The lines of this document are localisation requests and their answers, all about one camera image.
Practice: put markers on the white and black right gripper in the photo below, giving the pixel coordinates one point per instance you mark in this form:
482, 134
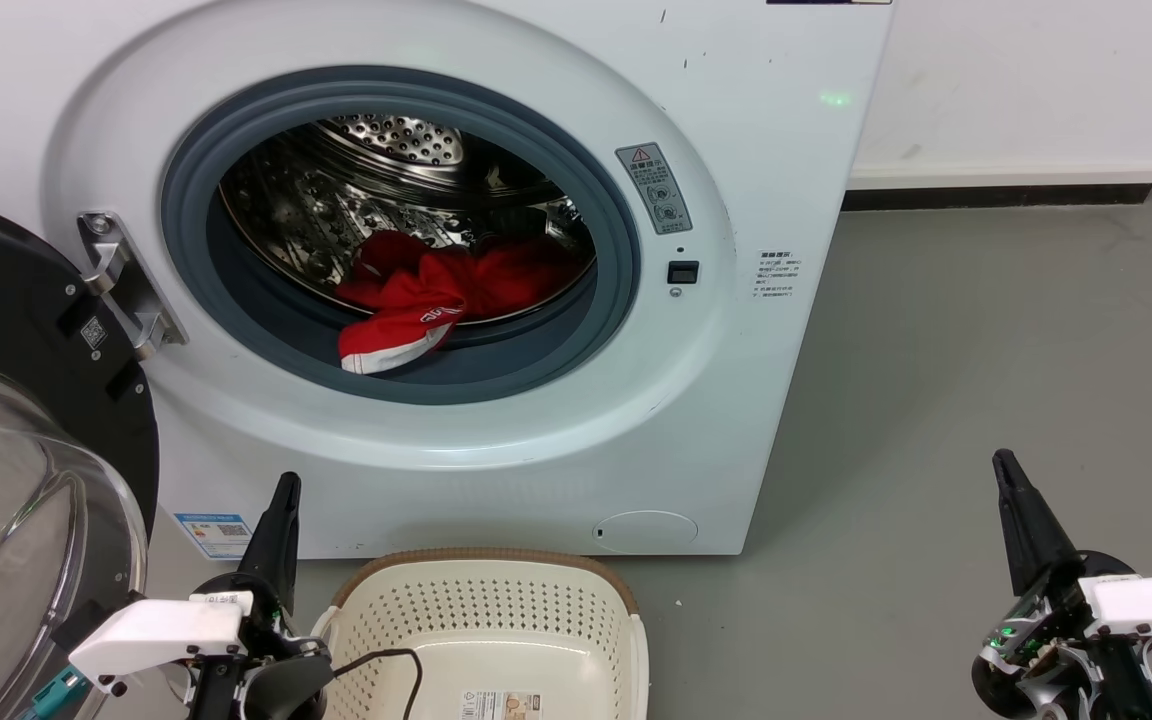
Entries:
1136, 605

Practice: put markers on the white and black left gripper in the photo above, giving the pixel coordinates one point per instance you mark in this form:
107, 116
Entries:
156, 635

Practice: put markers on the red and white garment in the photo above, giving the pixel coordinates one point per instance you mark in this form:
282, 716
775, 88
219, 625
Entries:
416, 290

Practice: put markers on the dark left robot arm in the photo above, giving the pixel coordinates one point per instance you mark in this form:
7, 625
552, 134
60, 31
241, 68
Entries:
286, 692

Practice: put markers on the cream perforated laundry basket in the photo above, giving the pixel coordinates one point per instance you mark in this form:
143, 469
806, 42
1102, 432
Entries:
536, 620

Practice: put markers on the stainless steel washing machine drum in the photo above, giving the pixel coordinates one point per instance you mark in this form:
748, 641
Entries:
336, 190

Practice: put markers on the black round washer door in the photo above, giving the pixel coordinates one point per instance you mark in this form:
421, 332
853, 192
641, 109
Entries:
6, 300

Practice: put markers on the blue energy label sticker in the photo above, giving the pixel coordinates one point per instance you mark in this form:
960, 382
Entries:
216, 535

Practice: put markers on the QR code sticker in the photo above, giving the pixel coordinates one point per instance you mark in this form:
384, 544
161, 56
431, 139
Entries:
94, 332

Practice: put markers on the silver metal door hinge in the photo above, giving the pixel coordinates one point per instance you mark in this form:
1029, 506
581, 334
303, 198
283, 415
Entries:
121, 290

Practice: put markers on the white front-load washing machine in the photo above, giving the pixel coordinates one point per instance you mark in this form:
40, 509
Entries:
766, 400

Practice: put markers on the white and black baseboard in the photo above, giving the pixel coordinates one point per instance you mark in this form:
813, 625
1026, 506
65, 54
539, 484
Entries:
996, 180

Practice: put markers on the small text sticker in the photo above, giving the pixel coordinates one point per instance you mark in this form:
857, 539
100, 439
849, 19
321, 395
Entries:
778, 275

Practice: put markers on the grey rubber door gasket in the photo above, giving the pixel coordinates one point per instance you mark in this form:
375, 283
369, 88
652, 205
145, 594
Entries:
576, 340

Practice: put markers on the round white filter cover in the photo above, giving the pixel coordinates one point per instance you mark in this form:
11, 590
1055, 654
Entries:
646, 531

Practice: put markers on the black door latch socket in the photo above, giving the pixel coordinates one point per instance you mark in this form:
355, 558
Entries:
682, 272

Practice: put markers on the grey warning sticker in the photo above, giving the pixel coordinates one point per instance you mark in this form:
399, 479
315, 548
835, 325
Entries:
654, 188

